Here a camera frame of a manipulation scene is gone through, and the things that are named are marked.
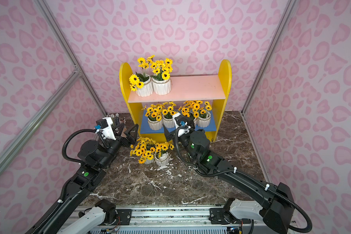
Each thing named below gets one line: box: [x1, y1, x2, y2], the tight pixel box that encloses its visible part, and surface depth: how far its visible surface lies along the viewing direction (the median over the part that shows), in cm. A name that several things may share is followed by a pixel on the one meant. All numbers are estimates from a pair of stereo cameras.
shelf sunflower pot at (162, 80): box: [150, 57, 174, 96], surface depth 68 cm
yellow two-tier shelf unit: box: [119, 59, 233, 142], surface depth 79 cm
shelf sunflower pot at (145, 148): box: [129, 136, 156, 165], surface depth 85 cm
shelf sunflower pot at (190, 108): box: [177, 99, 203, 126], surface depth 86 cm
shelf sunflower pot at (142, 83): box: [128, 55, 156, 98], surface depth 70 cm
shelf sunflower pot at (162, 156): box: [154, 141, 175, 168], surface depth 88 cm
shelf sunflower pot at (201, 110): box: [191, 99, 213, 128], surface depth 86 cm
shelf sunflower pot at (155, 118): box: [144, 103, 165, 131], surface depth 85 cm
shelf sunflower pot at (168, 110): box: [161, 101, 177, 129], surface depth 86 cm
